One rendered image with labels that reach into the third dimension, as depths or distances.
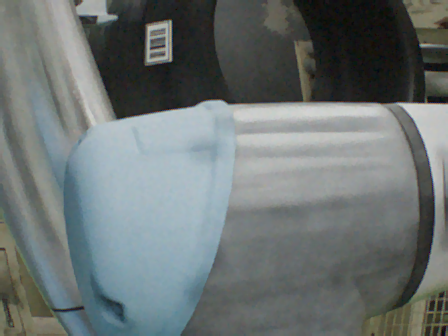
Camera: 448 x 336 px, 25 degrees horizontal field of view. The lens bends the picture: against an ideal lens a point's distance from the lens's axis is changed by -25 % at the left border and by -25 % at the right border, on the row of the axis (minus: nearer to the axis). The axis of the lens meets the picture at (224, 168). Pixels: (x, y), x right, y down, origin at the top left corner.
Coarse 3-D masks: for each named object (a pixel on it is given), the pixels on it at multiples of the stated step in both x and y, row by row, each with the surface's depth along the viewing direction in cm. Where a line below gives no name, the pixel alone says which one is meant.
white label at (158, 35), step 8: (152, 24) 147; (160, 24) 146; (168, 24) 145; (152, 32) 147; (160, 32) 146; (168, 32) 146; (152, 40) 147; (160, 40) 146; (168, 40) 146; (152, 48) 147; (160, 48) 146; (168, 48) 146; (152, 56) 147; (160, 56) 146; (168, 56) 146
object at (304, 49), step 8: (296, 40) 217; (304, 40) 218; (296, 48) 218; (304, 48) 218; (312, 48) 216; (304, 56) 218; (312, 56) 219; (304, 64) 217; (312, 64) 215; (304, 72) 218; (312, 72) 217; (304, 80) 218; (312, 80) 218; (304, 88) 218; (312, 88) 218; (304, 96) 218; (312, 96) 219
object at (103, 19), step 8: (96, 0) 149; (104, 0) 150; (80, 8) 147; (88, 8) 148; (96, 8) 149; (104, 8) 150; (104, 16) 150; (112, 16) 151; (88, 24) 148; (96, 24) 149; (104, 24) 151
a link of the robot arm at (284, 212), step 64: (128, 128) 34; (192, 128) 33; (256, 128) 34; (320, 128) 34; (384, 128) 35; (64, 192) 36; (128, 192) 32; (192, 192) 32; (256, 192) 32; (320, 192) 33; (384, 192) 33; (128, 256) 31; (192, 256) 32; (256, 256) 32; (320, 256) 33; (384, 256) 33; (128, 320) 32; (192, 320) 32; (256, 320) 32; (320, 320) 33
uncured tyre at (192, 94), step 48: (144, 0) 149; (192, 0) 147; (336, 0) 191; (384, 0) 169; (96, 48) 159; (144, 48) 148; (192, 48) 148; (336, 48) 194; (384, 48) 186; (144, 96) 150; (192, 96) 148; (336, 96) 193; (384, 96) 187
